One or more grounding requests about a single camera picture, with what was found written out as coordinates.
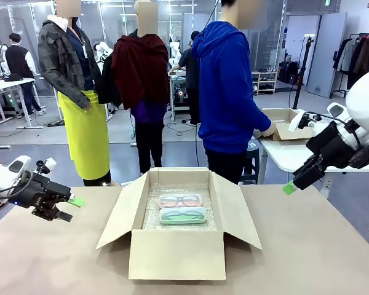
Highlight large open cardboard box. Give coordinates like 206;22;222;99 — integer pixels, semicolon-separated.
95;167;263;281

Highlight grey partition panel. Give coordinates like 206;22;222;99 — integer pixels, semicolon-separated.
306;12;348;99

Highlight person in blue hoodie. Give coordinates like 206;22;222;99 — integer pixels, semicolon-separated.
191;0;273;185

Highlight person in black vest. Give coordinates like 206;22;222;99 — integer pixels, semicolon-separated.
4;33;47;117

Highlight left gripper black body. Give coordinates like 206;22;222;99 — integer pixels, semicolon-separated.
9;175;58;216

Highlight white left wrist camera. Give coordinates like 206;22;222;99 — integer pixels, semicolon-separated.
33;157;57;175

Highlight machine with coloured fan light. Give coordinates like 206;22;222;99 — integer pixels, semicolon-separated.
170;75;190;112

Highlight black suitcases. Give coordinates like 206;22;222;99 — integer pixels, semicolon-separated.
278;60;301;84

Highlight black light stand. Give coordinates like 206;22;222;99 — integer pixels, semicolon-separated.
292;33;315;112

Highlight pink transparent glasses case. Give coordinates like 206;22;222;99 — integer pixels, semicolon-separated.
158;194;203;209

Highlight white height-adjustable desk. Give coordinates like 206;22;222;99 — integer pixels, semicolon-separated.
0;77;44;129

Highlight clothes rack with coats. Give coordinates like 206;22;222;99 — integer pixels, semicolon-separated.
331;33;369;99

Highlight mannequin in camouflage jacket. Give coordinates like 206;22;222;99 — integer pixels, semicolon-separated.
38;0;111;187

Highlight small cardboard box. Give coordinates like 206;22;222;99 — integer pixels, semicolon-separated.
253;108;315;142

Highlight white side table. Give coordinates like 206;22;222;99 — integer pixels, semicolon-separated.
258;107;354;185

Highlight black glasses in green case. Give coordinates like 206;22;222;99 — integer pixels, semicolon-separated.
162;210;205;222

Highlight black glasses in pink case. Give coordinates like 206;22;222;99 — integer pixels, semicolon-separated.
160;195;200;207

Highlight clear bubble wrap sheet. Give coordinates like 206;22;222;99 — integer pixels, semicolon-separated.
141;183;219;230

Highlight green transparent glasses case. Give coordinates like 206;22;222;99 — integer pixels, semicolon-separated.
159;208;207;225

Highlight maroon shawl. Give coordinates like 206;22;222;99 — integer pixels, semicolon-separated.
111;33;170;111

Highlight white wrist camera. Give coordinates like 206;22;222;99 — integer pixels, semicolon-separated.
288;109;323;133
33;157;57;175

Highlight yellow apron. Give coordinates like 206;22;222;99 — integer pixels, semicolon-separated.
57;90;111;181

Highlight black floor cable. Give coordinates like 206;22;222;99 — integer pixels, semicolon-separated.
164;120;201;138

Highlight person in dark shirt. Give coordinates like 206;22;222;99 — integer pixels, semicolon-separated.
178;30;201;125

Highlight person's right forearm blue sleeve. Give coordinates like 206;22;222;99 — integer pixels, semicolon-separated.
239;104;273;136

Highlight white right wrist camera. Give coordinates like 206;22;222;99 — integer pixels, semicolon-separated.
288;109;323;133

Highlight black hanging garment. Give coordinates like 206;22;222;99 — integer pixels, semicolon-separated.
97;55;123;108

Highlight wooden shoe shelf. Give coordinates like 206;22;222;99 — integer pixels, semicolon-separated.
251;71;278;95

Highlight mannequin in purple shirt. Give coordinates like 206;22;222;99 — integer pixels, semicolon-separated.
110;0;170;176

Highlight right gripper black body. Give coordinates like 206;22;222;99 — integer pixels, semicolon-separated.
306;122;356;168

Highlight grey plastic stool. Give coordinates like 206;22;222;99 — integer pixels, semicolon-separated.
239;141;261;185

